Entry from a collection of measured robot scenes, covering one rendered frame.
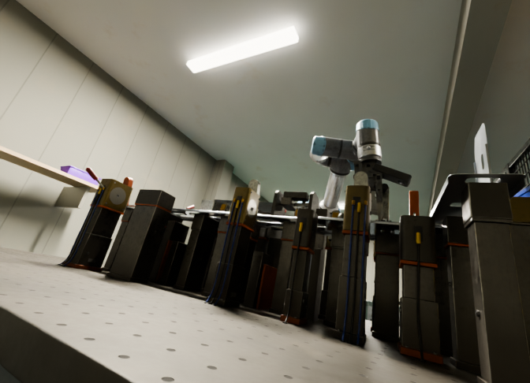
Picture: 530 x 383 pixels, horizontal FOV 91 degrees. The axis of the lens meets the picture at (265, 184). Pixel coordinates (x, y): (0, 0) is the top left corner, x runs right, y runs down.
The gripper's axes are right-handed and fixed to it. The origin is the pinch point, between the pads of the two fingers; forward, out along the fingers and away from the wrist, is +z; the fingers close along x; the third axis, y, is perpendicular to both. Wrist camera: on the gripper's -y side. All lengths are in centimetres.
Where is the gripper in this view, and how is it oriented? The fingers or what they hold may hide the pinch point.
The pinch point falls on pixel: (382, 217)
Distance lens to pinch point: 86.6
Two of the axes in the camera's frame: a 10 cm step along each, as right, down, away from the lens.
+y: -9.2, 0.8, 3.9
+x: -3.9, -4.0, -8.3
